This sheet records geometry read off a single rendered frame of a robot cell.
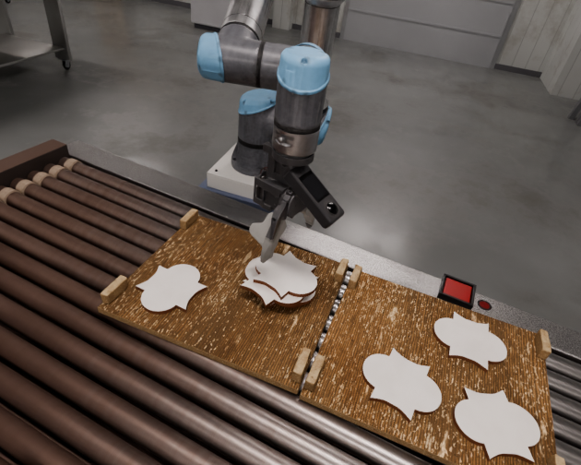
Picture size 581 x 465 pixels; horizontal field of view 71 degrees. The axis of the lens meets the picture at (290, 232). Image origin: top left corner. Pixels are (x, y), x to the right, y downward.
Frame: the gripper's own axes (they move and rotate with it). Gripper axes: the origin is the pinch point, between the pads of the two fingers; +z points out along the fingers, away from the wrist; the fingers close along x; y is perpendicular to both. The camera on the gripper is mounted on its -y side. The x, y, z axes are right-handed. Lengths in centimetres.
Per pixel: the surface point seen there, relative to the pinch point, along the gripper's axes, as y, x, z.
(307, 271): -3.1, -3.2, 6.9
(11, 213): 65, 24, 14
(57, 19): 410, -172, 57
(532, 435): -50, -2, 11
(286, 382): -13.7, 16.9, 12.0
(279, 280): -0.4, 2.7, 6.9
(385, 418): -30.0, 11.2, 12.0
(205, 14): 478, -432, 84
